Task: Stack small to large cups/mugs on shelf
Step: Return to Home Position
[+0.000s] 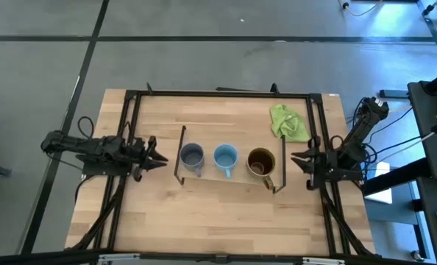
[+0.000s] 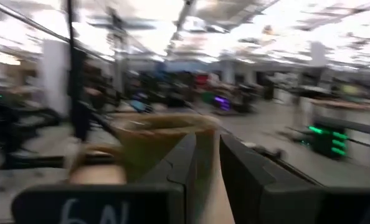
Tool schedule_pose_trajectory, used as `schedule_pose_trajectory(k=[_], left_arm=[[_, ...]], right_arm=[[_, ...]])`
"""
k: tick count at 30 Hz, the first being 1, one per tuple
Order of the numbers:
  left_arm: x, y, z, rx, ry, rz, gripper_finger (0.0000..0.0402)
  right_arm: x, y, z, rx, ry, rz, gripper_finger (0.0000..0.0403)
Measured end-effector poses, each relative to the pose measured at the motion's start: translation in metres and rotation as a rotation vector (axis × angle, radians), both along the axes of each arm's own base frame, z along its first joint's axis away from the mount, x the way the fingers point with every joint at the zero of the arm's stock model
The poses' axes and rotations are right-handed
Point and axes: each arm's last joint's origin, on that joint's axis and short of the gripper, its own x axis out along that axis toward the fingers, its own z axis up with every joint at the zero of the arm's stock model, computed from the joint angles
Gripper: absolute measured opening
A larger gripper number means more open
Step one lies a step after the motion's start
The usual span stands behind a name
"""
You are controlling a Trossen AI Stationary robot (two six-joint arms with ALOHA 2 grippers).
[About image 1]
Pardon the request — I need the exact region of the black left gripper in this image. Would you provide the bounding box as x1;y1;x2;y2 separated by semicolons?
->
127;135;169;183

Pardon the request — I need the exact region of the wooden shelf with black legs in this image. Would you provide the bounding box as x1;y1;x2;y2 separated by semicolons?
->
173;124;288;195

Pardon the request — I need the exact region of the brown glazed mug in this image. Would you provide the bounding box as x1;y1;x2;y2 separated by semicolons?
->
246;147;277;191

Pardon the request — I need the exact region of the black aluminium table frame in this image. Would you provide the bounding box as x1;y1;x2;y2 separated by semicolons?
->
65;82;377;265

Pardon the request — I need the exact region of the light blue mug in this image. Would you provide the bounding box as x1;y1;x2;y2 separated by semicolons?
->
213;143;239;179

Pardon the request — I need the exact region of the black desk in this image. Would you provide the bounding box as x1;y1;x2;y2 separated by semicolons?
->
361;67;437;196

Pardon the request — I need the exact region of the black floor stand foot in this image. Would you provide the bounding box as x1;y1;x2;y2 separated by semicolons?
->
379;89;411;99

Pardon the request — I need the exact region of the white floor box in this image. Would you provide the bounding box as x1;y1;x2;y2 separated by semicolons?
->
363;160;393;205

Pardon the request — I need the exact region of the green cloth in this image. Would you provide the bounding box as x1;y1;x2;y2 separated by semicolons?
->
269;103;311;144

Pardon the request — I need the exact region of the silver metal bracket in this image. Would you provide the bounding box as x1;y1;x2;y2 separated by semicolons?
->
302;256;347;265
96;252;142;265

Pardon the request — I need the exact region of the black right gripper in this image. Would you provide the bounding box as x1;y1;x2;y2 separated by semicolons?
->
290;135;338;191

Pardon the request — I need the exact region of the yellow floor cable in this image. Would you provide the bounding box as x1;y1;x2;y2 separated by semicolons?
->
387;105;413;114

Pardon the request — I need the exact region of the black camera rig beam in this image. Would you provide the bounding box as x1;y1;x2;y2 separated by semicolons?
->
0;249;437;265

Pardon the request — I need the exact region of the grey mug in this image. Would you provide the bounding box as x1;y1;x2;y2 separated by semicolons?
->
179;142;205;178

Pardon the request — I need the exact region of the dark grey side table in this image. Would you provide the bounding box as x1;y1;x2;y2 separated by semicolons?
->
416;176;437;265

